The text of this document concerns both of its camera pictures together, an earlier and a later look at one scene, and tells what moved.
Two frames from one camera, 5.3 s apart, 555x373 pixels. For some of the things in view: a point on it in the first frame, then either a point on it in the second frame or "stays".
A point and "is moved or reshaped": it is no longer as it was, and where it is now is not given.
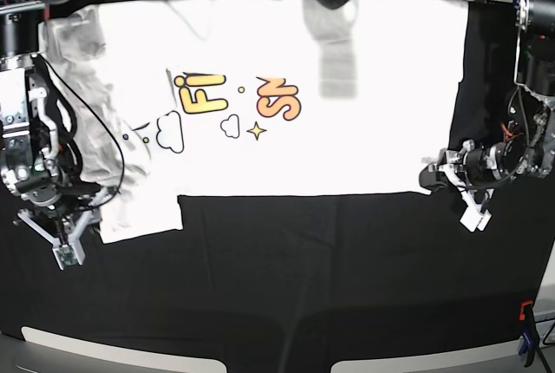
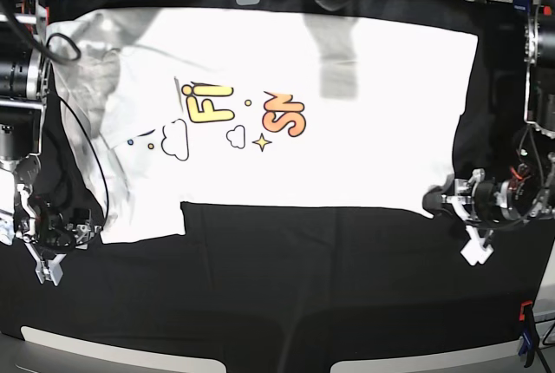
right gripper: x=477 y=170 to x=485 y=205
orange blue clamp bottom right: x=526 y=317 stays
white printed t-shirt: x=256 y=97 is moved or reshaped
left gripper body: x=62 y=211 to x=55 y=231
